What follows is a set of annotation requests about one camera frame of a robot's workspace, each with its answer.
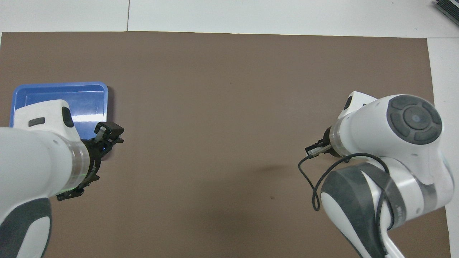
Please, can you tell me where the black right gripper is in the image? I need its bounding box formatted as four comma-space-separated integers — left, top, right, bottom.
304, 126, 344, 158

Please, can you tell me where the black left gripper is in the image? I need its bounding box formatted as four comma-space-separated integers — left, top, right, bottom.
56, 122, 125, 202

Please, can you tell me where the blue plastic tray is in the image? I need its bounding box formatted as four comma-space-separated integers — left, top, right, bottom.
10, 82, 109, 141

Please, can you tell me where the brown table mat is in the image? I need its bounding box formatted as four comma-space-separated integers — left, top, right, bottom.
0, 31, 451, 258

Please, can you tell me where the grey ribbed device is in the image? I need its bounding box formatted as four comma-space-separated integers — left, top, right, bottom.
432, 0, 459, 21

